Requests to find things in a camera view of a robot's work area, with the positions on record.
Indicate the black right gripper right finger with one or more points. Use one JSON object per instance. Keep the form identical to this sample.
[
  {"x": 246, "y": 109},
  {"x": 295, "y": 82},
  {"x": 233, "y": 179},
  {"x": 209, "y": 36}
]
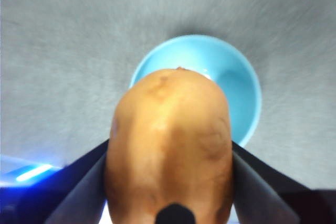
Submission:
[{"x": 267, "y": 197}]

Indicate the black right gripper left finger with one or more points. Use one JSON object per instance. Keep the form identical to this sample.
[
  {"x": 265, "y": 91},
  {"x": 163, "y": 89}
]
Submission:
[{"x": 73, "y": 197}]

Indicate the brown potato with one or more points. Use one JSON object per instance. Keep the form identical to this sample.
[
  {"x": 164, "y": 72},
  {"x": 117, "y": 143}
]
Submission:
[{"x": 170, "y": 142}]

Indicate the blue bowl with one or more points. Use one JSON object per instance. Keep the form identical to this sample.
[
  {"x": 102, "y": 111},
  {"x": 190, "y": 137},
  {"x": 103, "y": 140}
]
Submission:
[{"x": 236, "y": 82}]

